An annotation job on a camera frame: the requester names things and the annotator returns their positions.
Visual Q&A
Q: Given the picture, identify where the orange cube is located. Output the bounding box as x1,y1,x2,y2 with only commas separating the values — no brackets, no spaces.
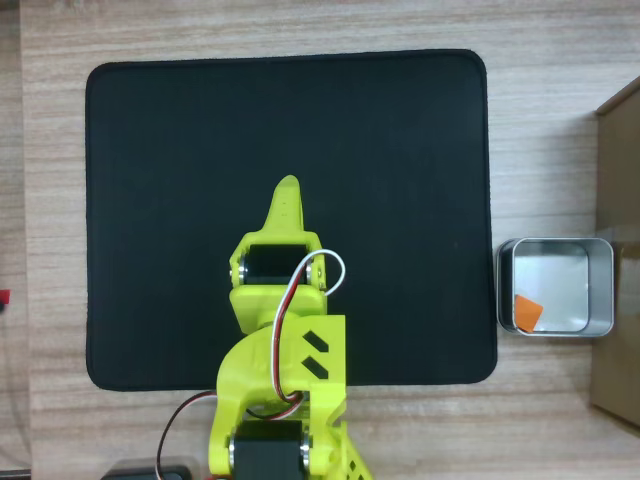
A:
513,294,545,335

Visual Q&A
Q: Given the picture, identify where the metal tin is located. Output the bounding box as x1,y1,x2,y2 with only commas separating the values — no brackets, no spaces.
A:
496,237,615,339

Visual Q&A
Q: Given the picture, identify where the black mouse mat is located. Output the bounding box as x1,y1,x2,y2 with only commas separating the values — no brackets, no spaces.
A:
84,48,498,392

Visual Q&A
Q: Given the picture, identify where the black device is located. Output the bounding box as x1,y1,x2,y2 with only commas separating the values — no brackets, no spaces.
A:
102,457,199,480

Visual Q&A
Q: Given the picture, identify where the brown cardboard box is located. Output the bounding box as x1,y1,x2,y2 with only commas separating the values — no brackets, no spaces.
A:
589,74,640,429

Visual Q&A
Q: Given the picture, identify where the red white servo cable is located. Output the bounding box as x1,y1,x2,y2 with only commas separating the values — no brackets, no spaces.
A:
269,248,347,404

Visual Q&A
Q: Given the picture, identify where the red black servo cable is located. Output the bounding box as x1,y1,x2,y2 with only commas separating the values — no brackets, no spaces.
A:
154,389,219,480

